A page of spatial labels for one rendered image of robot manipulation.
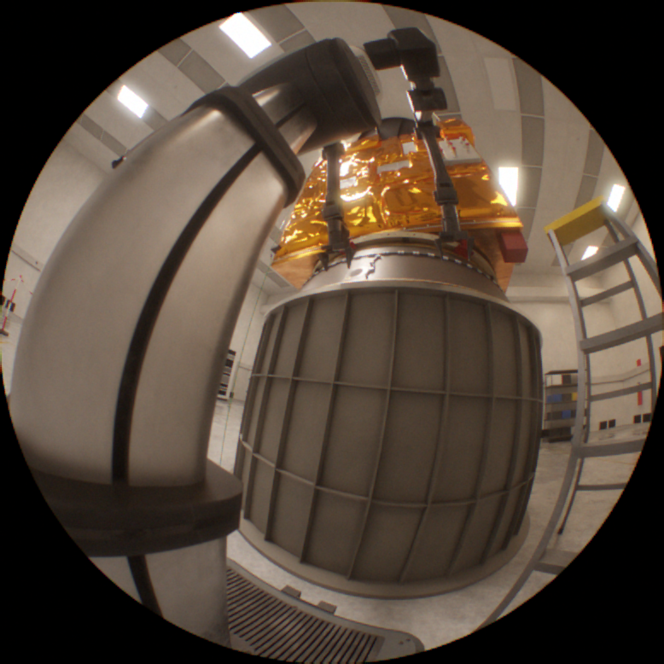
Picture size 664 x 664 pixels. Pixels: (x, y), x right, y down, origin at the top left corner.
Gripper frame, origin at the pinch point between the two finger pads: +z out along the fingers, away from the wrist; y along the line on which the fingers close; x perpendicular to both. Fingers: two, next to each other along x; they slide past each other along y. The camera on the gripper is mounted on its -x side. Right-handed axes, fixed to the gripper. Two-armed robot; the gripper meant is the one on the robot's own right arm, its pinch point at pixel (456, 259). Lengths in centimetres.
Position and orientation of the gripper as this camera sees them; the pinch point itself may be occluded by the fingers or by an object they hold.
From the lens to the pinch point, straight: 80.9
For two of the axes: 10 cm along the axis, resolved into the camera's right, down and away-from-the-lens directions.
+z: 0.6, 9.9, 1.4
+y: -9.0, 0.0, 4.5
